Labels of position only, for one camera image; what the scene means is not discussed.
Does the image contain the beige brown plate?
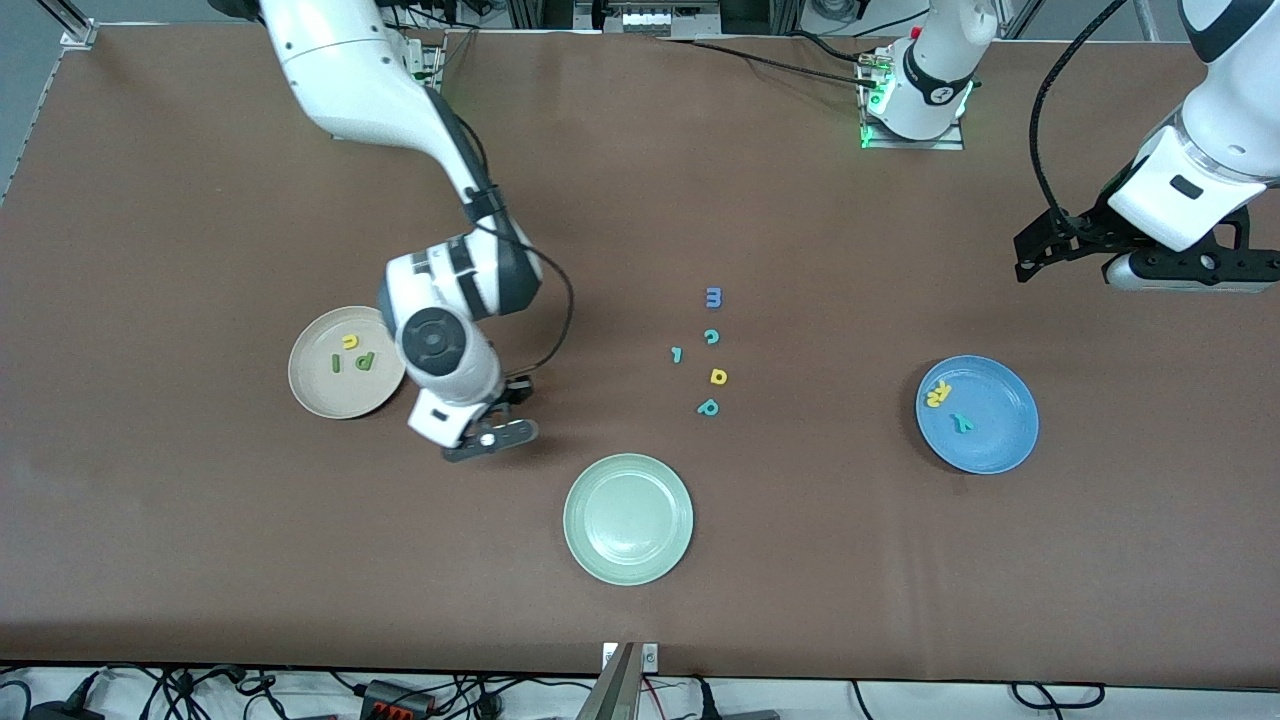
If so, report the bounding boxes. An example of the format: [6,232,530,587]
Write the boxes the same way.
[288,305,407,420]

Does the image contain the pale green plate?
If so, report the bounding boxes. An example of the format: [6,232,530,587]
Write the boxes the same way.
[563,453,695,587]

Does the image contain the blue plate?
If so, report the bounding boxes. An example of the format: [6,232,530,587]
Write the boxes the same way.
[915,355,1040,475]

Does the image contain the black red power strip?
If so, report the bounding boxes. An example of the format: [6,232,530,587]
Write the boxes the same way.
[360,680,436,719]

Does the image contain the silver metal device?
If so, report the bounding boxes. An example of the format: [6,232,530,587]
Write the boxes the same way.
[600,0,721,39]

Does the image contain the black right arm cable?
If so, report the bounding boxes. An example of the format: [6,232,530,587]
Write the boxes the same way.
[430,85,576,381]

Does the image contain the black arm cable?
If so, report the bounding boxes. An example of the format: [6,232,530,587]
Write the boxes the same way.
[1030,0,1131,223]
[430,85,576,381]

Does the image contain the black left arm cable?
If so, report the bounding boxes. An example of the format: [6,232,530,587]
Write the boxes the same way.
[1030,0,1131,223]

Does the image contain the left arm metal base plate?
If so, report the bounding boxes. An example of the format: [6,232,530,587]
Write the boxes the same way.
[860,45,967,151]

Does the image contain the thin black cable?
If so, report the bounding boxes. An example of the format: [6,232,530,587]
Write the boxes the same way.
[660,33,886,91]

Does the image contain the grey metal post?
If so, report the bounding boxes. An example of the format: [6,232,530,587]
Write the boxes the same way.
[575,642,641,720]

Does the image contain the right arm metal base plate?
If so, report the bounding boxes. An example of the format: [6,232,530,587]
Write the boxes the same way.
[405,35,446,96]

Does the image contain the tangled black cables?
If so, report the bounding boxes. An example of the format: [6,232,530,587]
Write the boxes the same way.
[100,665,351,720]

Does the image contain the looped black cable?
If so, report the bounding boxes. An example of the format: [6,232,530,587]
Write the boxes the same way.
[1010,682,1106,711]

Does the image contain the aluminium frame post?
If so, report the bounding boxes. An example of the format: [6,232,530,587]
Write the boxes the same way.
[35,0,99,49]

